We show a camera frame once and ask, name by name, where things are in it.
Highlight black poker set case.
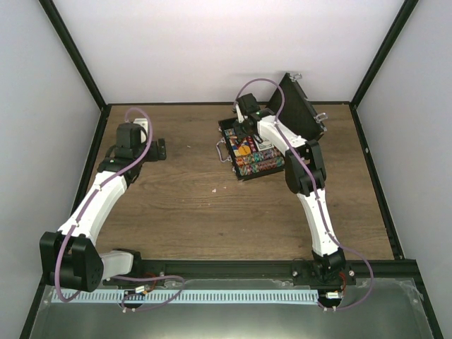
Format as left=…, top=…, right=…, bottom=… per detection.
left=215, top=73, right=328, bottom=181

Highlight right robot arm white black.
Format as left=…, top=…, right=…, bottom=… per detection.
left=234, top=93, right=345, bottom=285

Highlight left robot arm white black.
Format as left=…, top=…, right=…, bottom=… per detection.
left=40, top=118, right=164, bottom=292

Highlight red dice in case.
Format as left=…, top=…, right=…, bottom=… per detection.
left=246, top=136, right=258, bottom=153

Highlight blue playing card deck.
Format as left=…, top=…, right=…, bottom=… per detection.
left=256, top=140, right=273, bottom=151

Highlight chips row in case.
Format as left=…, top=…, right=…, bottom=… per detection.
left=235, top=148, right=281, bottom=167
left=239, top=157, right=285, bottom=176

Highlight metal sheet front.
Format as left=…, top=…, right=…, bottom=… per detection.
left=30, top=279, right=434, bottom=338

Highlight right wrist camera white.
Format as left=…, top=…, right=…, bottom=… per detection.
left=234, top=102, right=246, bottom=124

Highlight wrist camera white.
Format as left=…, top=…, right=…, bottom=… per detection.
left=133, top=118, right=148, bottom=135
left=234, top=102, right=246, bottom=124

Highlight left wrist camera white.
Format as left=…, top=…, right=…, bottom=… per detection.
left=133, top=118, right=148, bottom=135

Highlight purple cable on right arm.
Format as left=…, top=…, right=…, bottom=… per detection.
left=235, top=78, right=375, bottom=311

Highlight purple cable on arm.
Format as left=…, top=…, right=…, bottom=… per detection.
left=235, top=78, right=375, bottom=311
left=54, top=107, right=153, bottom=303

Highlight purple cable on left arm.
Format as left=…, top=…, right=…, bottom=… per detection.
left=54, top=107, right=153, bottom=303

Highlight black frame rail left side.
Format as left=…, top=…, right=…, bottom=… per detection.
left=70, top=104, right=112, bottom=215

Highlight black frame rail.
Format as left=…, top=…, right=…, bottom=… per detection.
left=349, top=104, right=405, bottom=261
left=70, top=104, right=112, bottom=215

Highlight light blue slotted cable duct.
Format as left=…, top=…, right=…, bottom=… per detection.
left=73, top=290, right=319, bottom=305

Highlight black frame post left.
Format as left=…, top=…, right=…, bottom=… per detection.
left=38, top=0, right=107, bottom=109

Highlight black frame post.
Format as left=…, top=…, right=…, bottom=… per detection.
left=350, top=0, right=419, bottom=109
left=38, top=0, right=107, bottom=109

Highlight black frame rail right side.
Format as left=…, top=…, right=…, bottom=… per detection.
left=349, top=104, right=405, bottom=261

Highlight black frame post right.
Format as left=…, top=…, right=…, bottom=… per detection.
left=350, top=0, right=419, bottom=109

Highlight black front mounting rail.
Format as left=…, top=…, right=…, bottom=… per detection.
left=130, top=259, right=417, bottom=287

